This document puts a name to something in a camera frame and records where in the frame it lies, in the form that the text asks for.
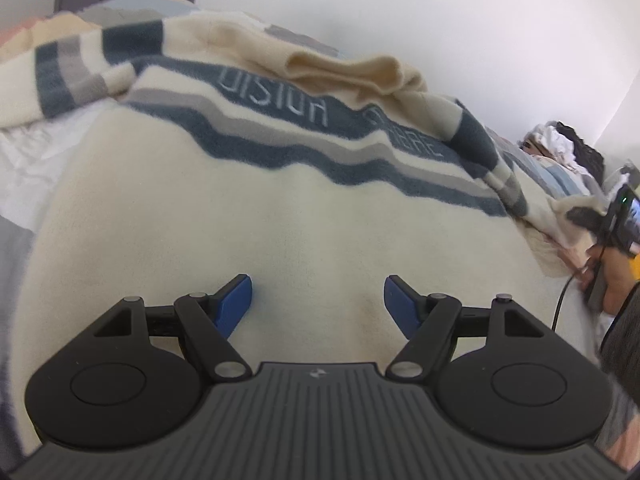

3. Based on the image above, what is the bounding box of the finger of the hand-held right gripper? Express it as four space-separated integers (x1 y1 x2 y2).
565 204 609 235

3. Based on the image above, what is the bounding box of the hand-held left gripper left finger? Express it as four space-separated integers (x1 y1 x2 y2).
65 274 254 384

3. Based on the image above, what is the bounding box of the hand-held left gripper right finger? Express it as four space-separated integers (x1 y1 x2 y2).
384 274 566 382

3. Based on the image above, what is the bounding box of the cream striped sweater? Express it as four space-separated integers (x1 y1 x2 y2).
0 7 601 461

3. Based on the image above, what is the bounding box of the person's right hand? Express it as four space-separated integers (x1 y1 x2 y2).
582 243 640 315

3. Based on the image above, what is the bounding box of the black garment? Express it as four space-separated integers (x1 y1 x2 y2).
554 120 607 192

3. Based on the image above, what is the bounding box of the white garment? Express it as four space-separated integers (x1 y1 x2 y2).
529 125 577 163

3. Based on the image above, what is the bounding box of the patchwork quilt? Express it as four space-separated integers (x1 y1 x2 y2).
0 0 618 466

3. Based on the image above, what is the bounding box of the black cable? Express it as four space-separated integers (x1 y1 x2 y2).
551 269 594 332

